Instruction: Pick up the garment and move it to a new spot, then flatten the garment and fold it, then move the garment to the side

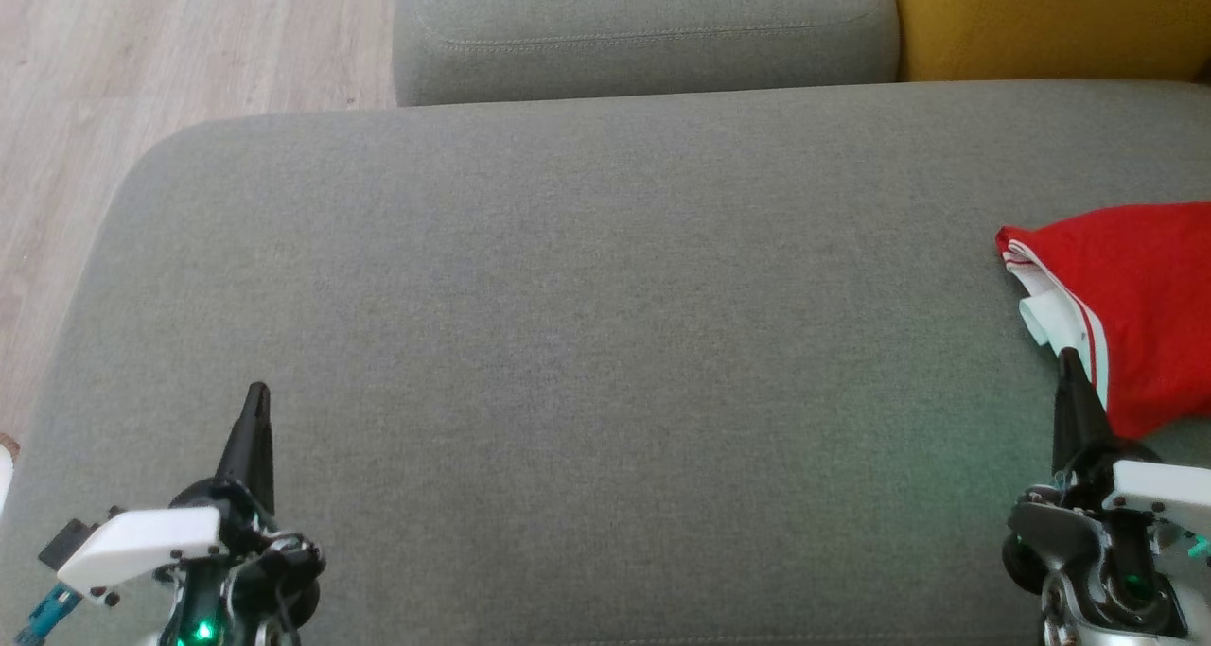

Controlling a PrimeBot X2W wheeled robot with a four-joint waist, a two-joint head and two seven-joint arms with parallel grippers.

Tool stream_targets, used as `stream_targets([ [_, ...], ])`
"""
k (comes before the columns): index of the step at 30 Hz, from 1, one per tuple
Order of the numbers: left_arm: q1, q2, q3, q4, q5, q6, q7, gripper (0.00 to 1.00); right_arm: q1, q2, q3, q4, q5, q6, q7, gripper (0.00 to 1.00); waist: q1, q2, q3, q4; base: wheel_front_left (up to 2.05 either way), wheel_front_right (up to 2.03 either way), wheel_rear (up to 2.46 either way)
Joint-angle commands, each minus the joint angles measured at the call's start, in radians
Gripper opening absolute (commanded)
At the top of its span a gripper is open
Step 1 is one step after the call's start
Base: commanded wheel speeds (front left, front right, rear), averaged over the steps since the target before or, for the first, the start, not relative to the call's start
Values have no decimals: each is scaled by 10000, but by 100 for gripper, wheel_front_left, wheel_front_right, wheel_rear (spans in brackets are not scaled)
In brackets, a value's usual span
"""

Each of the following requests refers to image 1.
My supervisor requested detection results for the red and white shirt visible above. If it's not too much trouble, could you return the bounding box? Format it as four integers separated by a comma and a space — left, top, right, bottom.
995, 201, 1211, 441

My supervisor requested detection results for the white brown-tipped object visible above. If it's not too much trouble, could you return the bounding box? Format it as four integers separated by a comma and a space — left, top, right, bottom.
0, 432, 21, 516

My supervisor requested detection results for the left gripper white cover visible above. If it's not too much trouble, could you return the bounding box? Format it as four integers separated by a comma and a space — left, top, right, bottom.
57, 381, 328, 646

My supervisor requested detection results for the yellow sofa back cushion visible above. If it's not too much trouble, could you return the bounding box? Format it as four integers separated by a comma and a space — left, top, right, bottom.
887, 0, 1211, 84

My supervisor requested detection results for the grey sofa back cushion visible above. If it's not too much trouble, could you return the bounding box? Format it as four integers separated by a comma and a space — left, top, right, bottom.
393, 0, 900, 108

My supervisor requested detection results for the black cable with blue plug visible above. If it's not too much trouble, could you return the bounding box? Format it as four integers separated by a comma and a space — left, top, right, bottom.
13, 584, 82, 646

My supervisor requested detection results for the grey sofa seat cushion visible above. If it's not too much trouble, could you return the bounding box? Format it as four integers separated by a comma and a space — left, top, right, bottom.
0, 79, 1211, 646

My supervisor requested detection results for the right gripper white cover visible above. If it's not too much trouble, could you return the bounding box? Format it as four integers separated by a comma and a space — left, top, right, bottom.
1003, 347, 1211, 646

